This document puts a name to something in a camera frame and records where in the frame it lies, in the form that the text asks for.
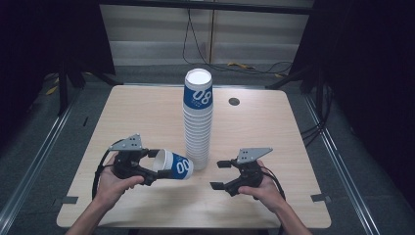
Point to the stack of white paper cups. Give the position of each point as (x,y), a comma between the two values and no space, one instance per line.
(197,130)

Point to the small black floor marker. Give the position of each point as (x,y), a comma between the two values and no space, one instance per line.
(85,121)

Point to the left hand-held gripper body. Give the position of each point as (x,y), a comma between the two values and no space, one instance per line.
(129,160)

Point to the black metal stand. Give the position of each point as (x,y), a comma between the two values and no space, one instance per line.
(303,78)
(70,81)

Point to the metal floor rail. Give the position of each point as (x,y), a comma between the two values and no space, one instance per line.
(342,163)
(36,156)

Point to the dark round table grommet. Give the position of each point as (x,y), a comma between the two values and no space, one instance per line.
(234,101)

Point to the person's right hand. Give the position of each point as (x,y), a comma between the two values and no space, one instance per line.
(266,192)

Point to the yellow floor tape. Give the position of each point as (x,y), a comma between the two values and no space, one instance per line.
(52,90)
(240,65)

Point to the person's left hand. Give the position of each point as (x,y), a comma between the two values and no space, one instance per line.
(114,186)

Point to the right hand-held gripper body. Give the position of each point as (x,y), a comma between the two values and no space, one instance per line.
(249,173)

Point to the black overhead bar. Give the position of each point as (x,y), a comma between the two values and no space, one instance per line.
(208,6)

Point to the grey tape strip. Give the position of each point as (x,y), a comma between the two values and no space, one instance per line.
(67,200)
(320,197)

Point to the blue white paper cup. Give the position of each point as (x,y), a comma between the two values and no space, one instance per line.
(174,164)

